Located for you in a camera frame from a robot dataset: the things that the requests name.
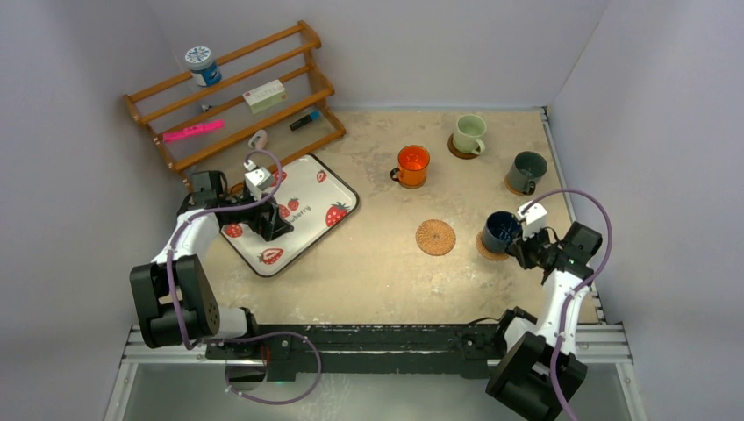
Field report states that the orange mug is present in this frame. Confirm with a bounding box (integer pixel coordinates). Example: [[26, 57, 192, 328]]
[[390, 145, 431, 189]]

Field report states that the white green small box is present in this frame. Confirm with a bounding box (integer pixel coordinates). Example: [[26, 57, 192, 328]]
[[242, 79, 287, 115]]

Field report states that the blue white lidded jar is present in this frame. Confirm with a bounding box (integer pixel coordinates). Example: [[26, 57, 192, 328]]
[[184, 46, 222, 88]]

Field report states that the dark green mug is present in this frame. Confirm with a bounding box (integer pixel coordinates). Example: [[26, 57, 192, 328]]
[[505, 151, 547, 196]]

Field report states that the dark grooved wooden coaster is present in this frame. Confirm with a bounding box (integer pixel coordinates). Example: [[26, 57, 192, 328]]
[[447, 134, 479, 160]]

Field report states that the light green mug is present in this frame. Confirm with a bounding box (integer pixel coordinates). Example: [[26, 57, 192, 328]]
[[453, 114, 487, 156]]

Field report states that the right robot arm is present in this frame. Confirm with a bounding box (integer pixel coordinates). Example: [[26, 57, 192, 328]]
[[486, 203, 603, 420]]

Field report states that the black blue marker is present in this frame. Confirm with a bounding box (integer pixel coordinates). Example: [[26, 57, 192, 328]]
[[290, 110, 321, 132]]

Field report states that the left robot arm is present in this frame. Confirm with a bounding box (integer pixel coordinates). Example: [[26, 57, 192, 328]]
[[129, 161, 293, 359]]

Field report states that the brown wooden round coaster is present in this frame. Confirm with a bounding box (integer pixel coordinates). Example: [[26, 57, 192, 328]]
[[504, 177, 523, 196]]

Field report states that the pink highlighter marker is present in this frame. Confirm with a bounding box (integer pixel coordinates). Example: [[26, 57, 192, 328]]
[[162, 119, 225, 143]]

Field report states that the wooden tiered shelf rack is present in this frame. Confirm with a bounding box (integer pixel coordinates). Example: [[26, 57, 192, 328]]
[[122, 20, 347, 192]]

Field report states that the dark blue mug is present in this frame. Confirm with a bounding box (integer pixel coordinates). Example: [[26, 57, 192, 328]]
[[481, 210, 521, 253]]

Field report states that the white strawberry metal tray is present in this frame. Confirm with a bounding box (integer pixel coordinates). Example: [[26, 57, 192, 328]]
[[221, 154, 359, 277]]

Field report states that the woven rattan round coaster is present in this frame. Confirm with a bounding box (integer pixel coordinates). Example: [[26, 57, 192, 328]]
[[415, 219, 456, 256]]

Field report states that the small white pink object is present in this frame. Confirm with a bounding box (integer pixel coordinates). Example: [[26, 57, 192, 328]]
[[248, 130, 268, 150]]

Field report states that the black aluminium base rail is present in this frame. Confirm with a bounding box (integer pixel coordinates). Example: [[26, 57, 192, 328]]
[[118, 323, 632, 385]]

